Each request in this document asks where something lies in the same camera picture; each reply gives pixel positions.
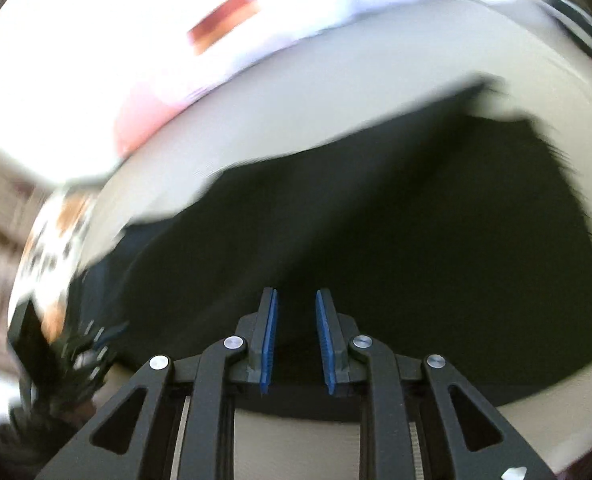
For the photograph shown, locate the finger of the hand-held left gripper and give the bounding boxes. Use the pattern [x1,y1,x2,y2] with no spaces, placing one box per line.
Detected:
[83,321,131,363]

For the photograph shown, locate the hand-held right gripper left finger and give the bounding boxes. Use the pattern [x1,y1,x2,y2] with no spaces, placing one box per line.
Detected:
[36,287,279,480]

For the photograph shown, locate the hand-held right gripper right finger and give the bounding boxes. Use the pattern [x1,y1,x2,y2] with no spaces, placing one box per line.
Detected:
[316,289,556,480]

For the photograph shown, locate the black pants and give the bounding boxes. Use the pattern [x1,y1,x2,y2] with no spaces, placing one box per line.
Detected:
[83,77,592,408]

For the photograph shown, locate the beige woven bed mat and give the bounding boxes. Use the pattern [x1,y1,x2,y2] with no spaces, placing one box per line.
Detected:
[76,0,592,480]

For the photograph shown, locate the pink checked pillow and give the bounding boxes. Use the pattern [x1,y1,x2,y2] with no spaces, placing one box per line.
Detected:
[111,0,526,161]

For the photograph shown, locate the black white striped cloth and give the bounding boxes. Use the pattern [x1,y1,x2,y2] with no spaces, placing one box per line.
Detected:
[536,0,592,76]

